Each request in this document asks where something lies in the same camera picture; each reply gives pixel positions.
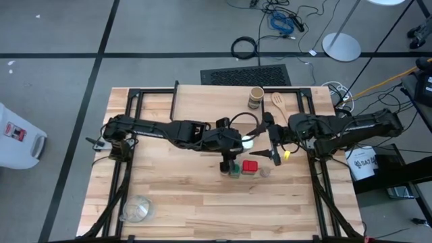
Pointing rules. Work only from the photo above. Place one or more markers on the black floor grate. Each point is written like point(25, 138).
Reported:
point(246, 76)

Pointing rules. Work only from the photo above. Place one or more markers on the wooden slotted spoon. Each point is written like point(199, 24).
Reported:
point(278, 99)

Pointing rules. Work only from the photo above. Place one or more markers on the black chair caster base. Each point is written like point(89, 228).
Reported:
point(418, 35)

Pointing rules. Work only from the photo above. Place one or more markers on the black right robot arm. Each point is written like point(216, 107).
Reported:
point(354, 128)

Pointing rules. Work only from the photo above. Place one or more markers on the white trash bin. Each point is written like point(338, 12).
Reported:
point(17, 145)

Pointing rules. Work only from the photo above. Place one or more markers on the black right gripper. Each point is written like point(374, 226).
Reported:
point(278, 136)

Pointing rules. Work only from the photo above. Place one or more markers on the green-lid spice jar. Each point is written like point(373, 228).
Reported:
point(236, 168)

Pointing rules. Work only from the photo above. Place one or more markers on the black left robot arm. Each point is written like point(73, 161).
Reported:
point(152, 126)

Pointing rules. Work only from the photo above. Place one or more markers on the black equipment case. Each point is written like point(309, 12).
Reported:
point(425, 89)

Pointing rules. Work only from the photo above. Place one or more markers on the red-lidded spice jar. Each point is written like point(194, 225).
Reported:
point(250, 166)

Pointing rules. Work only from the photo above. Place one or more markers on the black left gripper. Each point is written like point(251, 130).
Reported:
point(222, 140)

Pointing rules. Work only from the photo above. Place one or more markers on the yellow tape tag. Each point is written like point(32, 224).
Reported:
point(287, 155)

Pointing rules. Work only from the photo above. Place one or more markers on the grey round-base stand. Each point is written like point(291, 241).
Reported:
point(341, 49)

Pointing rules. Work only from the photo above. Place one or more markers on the black power strip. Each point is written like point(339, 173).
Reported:
point(297, 23)

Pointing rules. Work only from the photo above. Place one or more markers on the glass measuring cup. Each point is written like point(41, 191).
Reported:
point(136, 209)

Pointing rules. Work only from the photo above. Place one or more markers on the white-lid spice jar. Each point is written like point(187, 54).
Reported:
point(248, 143)

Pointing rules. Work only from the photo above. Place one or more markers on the wooden shelf black metal frame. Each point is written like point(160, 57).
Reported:
point(209, 101)

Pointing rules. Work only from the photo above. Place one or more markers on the white round disc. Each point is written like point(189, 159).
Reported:
point(386, 2)

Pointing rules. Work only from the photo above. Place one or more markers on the tall dark jar gold lid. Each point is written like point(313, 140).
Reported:
point(256, 94)

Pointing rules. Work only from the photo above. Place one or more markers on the white printed paper bag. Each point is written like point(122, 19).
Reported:
point(362, 167)

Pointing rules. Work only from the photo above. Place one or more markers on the black side table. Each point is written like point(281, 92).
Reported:
point(405, 168)

